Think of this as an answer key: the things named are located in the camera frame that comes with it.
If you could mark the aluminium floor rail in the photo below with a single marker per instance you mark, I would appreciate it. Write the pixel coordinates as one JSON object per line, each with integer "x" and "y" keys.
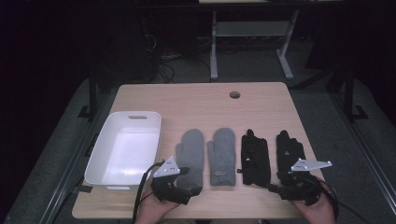
{"x": 367, "y": 146}
{"x": 71, "y": 161}

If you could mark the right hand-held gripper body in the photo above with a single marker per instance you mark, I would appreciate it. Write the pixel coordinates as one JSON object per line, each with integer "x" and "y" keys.
{"x": 303, "y": 189}

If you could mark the black metal stand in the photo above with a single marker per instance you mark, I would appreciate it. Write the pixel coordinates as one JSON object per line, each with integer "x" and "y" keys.
{"x": 92, "y": 93}
{"x": 349, "y": 93}

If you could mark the grey tape strip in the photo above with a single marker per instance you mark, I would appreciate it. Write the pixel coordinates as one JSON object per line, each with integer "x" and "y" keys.
{"x": 84, "y": 188}

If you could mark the grey metal desk frame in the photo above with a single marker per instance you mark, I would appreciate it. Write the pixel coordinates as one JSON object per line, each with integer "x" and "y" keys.
{"x": 249, "y": 28}

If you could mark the black glove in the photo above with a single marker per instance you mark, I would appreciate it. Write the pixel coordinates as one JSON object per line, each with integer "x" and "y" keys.
{"x": 288, "y": 152}
{"x": 255, "y": 161}

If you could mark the grey mitten with red label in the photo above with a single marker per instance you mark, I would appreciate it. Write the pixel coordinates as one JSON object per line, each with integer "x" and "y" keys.
{"x": 222, "y": 155}

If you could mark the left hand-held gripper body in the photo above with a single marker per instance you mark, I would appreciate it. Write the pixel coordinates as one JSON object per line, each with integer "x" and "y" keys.
{"x": 168, "y": 186}

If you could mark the person's right hand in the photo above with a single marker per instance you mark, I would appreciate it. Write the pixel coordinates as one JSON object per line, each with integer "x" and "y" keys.
{"x": 317, "y": 214}

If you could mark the white plastic bin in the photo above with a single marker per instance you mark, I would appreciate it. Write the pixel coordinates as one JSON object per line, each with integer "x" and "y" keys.
{"x": 127, "y": 152}

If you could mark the person's left hand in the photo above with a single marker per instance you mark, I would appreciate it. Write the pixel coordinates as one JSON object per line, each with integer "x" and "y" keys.
{"x": 151, "y": 210}

